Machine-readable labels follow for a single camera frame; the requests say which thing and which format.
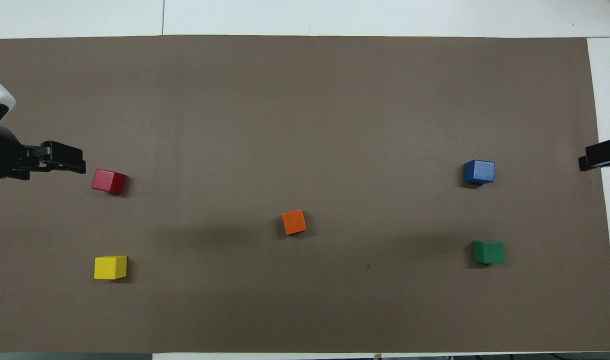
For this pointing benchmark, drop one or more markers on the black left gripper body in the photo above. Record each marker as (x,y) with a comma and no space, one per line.
(5,155)

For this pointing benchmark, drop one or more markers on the red wooden block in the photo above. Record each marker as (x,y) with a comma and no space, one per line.
(107,181)

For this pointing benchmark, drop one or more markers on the blue wooden block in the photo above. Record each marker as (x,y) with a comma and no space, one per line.
(480,171)

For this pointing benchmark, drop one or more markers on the yellow wooden block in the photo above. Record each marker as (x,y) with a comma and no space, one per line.
(110,268)

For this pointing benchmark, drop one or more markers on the green wooden block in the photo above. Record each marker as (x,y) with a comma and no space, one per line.
(489,252)

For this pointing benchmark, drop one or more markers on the orange wooden block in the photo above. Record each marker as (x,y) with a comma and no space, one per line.
(294,222)

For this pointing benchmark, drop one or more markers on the brown table mat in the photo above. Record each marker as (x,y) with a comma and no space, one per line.
(305,125)

